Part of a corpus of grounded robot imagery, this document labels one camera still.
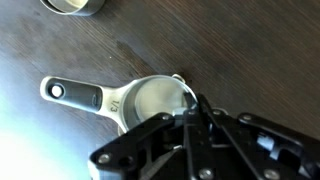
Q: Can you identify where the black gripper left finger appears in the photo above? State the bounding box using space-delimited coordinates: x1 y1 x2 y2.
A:
89 93 201 180

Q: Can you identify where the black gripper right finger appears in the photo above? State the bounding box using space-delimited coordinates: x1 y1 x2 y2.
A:
198 94 320 180

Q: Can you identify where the third-cup steel measuring cup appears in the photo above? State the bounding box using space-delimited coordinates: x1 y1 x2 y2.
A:
39 73 201 134

